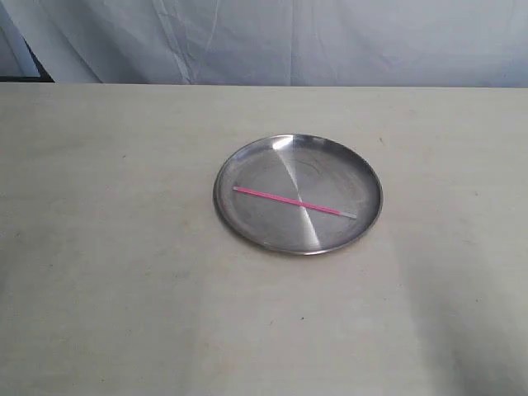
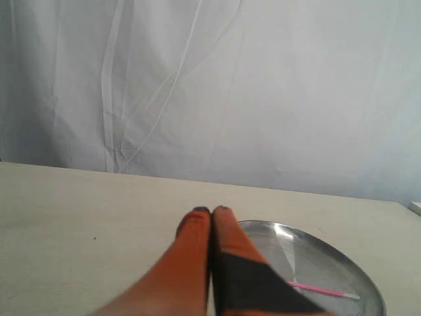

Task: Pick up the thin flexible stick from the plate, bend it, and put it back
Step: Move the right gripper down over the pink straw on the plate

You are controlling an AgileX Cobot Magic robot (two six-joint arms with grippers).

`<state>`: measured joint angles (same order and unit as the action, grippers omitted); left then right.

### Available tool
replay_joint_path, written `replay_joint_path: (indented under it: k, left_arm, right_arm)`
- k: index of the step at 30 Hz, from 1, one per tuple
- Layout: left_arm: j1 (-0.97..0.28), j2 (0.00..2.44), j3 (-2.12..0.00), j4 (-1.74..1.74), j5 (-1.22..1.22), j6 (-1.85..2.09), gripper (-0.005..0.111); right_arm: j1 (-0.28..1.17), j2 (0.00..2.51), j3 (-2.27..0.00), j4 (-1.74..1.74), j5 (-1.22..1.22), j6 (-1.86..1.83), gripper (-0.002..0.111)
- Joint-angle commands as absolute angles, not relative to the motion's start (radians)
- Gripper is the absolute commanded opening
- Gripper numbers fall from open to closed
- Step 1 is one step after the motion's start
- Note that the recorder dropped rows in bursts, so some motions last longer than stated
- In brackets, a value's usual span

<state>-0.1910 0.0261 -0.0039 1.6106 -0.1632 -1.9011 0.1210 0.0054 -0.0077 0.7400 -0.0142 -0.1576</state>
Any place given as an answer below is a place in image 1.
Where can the pink thin stick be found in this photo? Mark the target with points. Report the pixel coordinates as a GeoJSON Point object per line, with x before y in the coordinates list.
{"type": "Point", "coordinates": [290, 201]}

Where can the round stainless steel plate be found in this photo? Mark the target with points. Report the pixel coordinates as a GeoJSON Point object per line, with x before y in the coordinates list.
{"type": "Point", "coordinates": [302, 167]}

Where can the white backdrop cloth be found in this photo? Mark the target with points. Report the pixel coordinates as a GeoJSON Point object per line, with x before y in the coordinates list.
{"type": "Point", "coordinates": [279, 43]}

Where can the black frame left background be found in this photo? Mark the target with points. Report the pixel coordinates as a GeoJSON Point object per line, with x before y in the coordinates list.
{"type": "Point", "coordinates": [18, 62]}

